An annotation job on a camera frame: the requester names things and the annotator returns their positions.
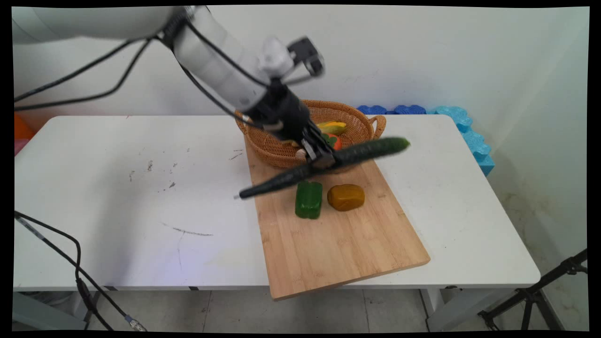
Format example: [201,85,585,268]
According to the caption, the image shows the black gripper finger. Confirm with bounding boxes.
[300,129,324,162]
[314,123,336,169]

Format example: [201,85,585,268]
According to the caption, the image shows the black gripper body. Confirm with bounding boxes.
[247,81,313,140]

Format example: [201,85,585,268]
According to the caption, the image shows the long dark green cucumber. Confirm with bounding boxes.
[239,137,410,200]

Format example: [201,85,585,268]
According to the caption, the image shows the yellow toy corn cob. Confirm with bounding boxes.
[317,121,348,136]

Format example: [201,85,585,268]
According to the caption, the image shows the green toy bell pepper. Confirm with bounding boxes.
[295,181,324,220]

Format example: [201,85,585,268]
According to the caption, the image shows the wooden cutting board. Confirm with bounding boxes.
[244,136,431,301]

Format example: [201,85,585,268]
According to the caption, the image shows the dark blue foam mat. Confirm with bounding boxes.
[357,105,428,115]

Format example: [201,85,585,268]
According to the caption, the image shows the light blue foam mat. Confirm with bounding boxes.
[427,106,496,177]

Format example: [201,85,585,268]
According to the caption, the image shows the white table leg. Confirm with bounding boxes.
[420,287,517,331]

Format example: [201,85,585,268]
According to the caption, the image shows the black tripod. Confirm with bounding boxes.
[478,249,588,331]

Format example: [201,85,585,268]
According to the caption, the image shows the orange foam mat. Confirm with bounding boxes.
[14,114,36,140]

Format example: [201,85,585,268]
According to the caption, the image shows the grey table leg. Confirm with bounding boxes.
[13,291,101,331]

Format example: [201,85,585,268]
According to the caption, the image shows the woven wicker basket with handles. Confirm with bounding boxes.
[235,100,387,169]

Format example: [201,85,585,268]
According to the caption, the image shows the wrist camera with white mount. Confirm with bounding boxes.
[258,37,325,87]

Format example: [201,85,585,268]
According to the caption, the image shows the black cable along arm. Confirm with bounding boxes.
[160,9,275,130]

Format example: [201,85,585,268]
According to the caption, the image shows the black cable hanging from arm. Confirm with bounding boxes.
[14,40,137,102]
[14,40,152,112]

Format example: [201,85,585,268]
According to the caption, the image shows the black cable with metal plug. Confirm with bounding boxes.
[14,211,147,331]

